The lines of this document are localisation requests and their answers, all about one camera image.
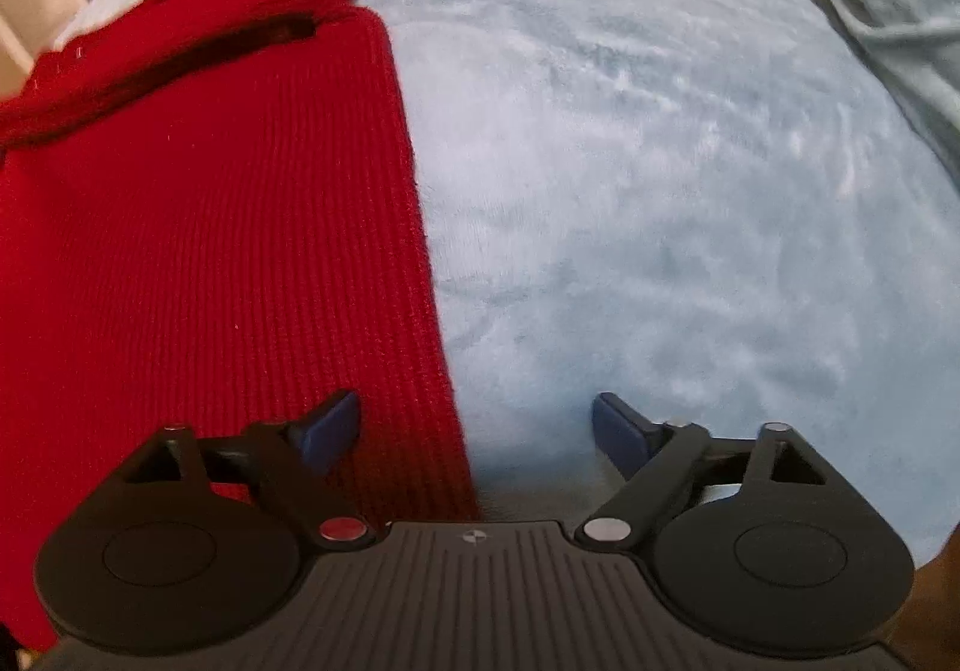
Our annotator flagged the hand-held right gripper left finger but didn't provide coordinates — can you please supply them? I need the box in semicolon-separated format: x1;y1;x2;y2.
124;389;377;553

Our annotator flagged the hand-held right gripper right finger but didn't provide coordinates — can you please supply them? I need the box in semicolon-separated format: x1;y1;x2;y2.
574;392;835;553

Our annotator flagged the red knit cardigan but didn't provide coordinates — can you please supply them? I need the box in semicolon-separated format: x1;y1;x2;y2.
0;0;482;653

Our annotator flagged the light blue fleece bed blanket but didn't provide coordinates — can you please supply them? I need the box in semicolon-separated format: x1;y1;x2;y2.
56;0;960;567

